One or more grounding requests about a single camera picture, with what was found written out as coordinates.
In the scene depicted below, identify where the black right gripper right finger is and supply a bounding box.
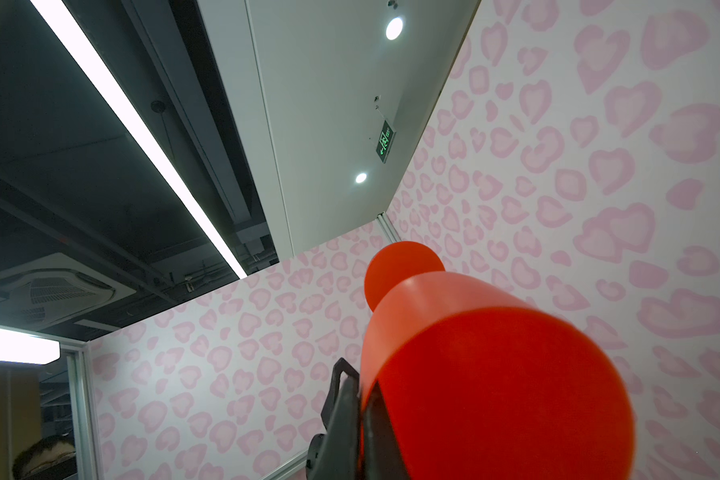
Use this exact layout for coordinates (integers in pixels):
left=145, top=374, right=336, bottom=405
left=362, top=386, right=411, bottom=480

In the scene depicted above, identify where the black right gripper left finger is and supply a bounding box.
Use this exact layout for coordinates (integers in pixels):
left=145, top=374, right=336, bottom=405
left=305, top=358, right=360, bottom=480

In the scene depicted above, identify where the red plastic wine glass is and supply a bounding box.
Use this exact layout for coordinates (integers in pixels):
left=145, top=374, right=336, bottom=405
left=360, top=241, right=636, bottom=479

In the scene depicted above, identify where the green exit sign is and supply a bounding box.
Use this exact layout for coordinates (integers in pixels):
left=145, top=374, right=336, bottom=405
left=375, top=120, right=396, bottom=164

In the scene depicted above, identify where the ceiling air conditioner vent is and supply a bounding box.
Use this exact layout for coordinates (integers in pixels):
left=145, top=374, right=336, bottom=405
left=0, top=253, right=136, bottom=331

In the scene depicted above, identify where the long ceiling light strip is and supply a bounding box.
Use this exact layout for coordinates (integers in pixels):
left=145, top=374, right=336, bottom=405
left=31, top=0, right=247, bottom=279

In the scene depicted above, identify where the aluminium frame post right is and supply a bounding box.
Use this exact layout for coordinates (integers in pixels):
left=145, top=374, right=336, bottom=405
left=376, top=212, right=401, bottom=243

